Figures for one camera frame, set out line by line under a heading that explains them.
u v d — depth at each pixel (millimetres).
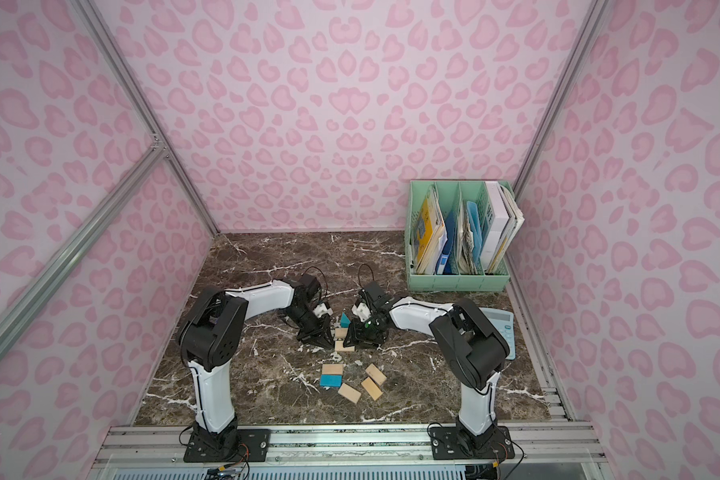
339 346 885
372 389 817
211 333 527
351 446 749
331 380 833
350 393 803
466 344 490
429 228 927
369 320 803
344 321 930
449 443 722
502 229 911
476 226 881
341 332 915
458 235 887
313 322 835
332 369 841
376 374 839
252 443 734
